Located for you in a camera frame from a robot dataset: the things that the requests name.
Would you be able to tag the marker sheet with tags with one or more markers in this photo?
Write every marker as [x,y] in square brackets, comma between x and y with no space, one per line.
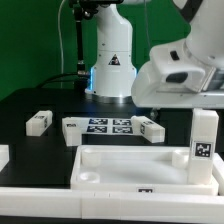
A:
[107,126]

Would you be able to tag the white left fence piece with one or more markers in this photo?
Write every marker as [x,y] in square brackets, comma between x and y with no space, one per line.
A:
[4,156]

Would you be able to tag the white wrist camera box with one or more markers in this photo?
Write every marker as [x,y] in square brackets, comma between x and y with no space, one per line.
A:
[176,67]

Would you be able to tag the white desk top tray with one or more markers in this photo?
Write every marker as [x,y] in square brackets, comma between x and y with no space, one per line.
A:
[142,169]

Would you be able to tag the white fence piece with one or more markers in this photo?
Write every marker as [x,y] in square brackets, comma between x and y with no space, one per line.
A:
[218,172]
[4,156]

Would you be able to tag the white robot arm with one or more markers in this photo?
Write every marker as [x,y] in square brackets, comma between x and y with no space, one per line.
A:
[113,75]

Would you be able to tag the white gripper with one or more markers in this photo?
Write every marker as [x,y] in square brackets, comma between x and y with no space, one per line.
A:
[149,92]

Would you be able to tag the white right fence piece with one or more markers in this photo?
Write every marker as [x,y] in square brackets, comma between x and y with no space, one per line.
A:
[218,172]

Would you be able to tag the white front fence bar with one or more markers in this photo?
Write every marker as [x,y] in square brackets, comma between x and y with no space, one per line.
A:
[64,203]

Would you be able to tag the black camera stand pole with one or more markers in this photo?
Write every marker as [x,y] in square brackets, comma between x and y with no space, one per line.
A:
[82,9]

